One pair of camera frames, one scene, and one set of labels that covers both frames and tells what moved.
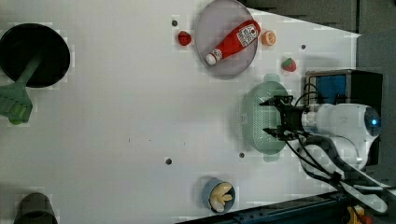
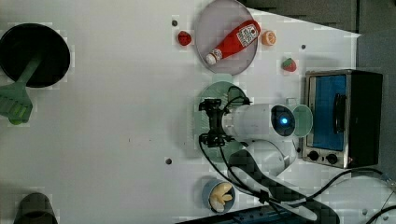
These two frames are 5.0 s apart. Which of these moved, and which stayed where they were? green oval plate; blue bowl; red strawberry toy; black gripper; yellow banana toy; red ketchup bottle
Moved: green oval plate; black gripper
Stayed: red strawberry toy; red ketchup bottle; yellow banana toy; blue bowl
